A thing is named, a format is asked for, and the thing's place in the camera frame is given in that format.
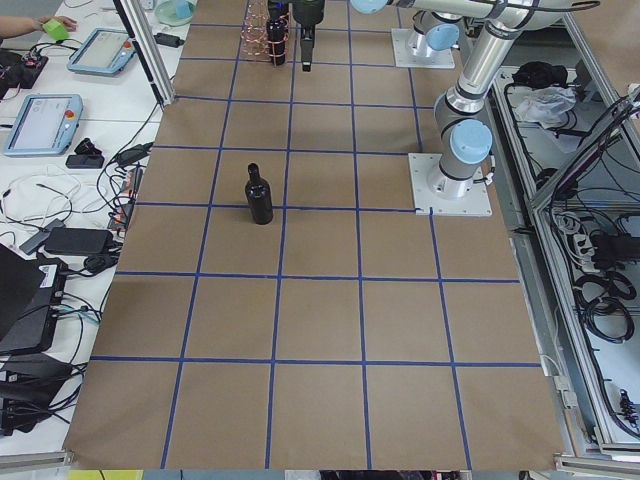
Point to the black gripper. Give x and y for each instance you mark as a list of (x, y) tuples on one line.
[(308, 12)]

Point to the dark wine bottle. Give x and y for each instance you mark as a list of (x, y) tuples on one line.
[(277, 36), (258, 195)]

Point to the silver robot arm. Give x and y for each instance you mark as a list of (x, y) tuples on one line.
[(467, 141), (423, 20)]

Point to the dark wine bottle in basket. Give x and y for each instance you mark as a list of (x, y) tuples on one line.
[(277, 36)]

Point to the person hand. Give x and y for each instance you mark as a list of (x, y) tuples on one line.
[(69, 23)]

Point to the green bowl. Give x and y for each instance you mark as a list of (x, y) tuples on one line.
[(175, 13)]

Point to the blue teach pendant far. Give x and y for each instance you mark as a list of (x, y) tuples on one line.
[(105, 52)]

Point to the blue teach pendant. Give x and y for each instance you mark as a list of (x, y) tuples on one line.
[(45, 125), (105, 52)]

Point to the green box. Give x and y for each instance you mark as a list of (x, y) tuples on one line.
[(55, 29)]

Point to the white crumpled cloth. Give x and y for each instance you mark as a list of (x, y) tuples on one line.
[(548, 107)]

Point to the black small device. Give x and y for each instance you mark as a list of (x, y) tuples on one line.
[(86, 156)]

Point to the blue teach pendant near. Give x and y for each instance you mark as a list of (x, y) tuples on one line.
[(45, 125)]

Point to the black power adapter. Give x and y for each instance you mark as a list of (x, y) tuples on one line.
[(77, 241)]

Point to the black laptop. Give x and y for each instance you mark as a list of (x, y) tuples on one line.
[(30, 290)]

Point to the copper wire wine basket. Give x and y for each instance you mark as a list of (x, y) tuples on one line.
[(253, 34)]

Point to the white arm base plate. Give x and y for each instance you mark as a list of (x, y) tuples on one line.
[(432, 50), (436, 194)]

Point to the aluminium frame post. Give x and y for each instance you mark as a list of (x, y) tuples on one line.
[(140, 33)]

